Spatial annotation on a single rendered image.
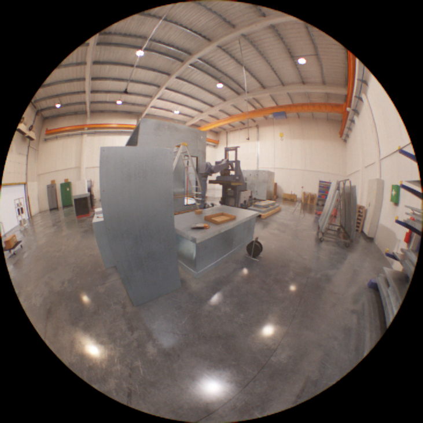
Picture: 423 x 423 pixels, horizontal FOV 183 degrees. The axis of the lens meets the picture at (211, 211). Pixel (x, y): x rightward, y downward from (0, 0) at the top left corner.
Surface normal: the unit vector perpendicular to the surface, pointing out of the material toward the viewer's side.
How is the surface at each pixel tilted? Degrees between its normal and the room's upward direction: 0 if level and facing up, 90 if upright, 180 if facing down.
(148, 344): 0
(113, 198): 90
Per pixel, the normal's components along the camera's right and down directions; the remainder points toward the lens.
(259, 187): -0.72, 0.15
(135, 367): 0.03, -0.97
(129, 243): 0.70, 0.19
